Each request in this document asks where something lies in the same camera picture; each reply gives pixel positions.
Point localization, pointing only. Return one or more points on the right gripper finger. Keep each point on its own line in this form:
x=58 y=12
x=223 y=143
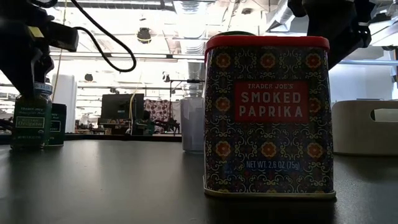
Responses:
x=339 y=54

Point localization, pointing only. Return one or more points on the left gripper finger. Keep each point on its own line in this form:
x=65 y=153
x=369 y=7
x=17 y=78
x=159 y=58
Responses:
x=46 y=70
x=21 y=74

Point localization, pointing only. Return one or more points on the black rectangular spice tin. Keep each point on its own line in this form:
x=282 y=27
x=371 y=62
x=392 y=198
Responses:
x=59 y=124

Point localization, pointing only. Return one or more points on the smoked paprika tin red lid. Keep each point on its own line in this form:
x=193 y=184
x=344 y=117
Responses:
x=267 y=124

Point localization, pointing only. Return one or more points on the yellow tag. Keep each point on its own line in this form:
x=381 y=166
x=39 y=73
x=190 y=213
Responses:
x=35 y=32

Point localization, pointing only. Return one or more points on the white pillar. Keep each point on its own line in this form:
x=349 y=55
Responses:
x=66 y=93

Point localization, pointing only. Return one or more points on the black monitor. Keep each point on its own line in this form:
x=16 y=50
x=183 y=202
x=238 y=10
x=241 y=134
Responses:
x=121 y=105

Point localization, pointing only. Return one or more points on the ceiling light bar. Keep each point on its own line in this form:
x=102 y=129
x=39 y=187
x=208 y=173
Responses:
x=155 y=55

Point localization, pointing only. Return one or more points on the person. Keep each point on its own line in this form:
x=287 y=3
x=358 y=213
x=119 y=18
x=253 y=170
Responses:
x=146 y=124

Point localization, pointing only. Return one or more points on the red patterned cloth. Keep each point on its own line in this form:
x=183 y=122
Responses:
x=161 y=109

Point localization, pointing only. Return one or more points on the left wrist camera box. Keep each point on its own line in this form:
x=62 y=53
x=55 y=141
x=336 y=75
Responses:
x=63 y=37

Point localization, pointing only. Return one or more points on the black ceiling dome camera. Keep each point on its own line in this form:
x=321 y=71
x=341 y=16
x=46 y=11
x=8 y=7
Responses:
x=144 y=35
x=88 y=77

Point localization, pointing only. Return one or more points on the table frame with wooden border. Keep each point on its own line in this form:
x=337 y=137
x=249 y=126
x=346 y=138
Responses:
x=93 y=138

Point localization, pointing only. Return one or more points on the black stand frame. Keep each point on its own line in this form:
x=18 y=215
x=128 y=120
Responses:
x=186 y=81

